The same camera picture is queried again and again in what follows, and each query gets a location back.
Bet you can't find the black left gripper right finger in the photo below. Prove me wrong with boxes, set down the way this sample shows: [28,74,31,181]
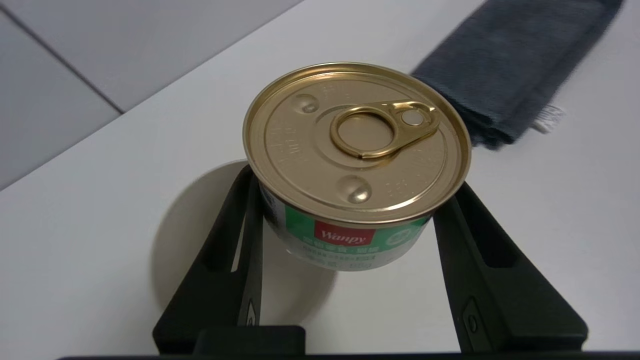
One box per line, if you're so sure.
[432,181,589,354]

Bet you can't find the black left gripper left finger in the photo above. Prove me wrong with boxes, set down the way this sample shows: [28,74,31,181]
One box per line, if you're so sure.
[152,164,265,355]

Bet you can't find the gold lid tin can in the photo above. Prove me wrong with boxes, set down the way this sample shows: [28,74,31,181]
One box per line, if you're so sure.
[242,61,472,272]

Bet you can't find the beige round bowl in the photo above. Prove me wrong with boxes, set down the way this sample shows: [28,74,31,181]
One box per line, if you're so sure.
[151,160,339,327]

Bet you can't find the dark grey folded towel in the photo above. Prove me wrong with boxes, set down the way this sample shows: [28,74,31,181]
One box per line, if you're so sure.
[410,0,626,151]

